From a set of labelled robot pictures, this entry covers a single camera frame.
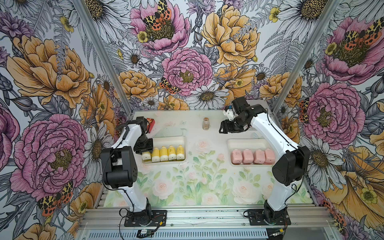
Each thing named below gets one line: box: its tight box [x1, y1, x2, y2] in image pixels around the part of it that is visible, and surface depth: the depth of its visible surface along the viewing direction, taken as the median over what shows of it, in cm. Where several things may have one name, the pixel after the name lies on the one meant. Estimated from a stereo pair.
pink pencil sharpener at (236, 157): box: [231, 149, 243, 165], surface depth 91 cm
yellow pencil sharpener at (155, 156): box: [151, 147, 161, 163], surface depth 90 cm
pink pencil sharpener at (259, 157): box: [253, 149, 266, 164], surface depth 91 cm
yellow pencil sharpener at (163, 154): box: [160, 145, 169, 162], surface depth 91 cm
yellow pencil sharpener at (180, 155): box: [176, 144, 185, 160], surface depth 91 cm
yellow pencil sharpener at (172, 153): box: [167, 145, 177, 161], surface depth 91 cm
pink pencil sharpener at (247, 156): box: [242, 149, 254, 165], surface depth 91 cm
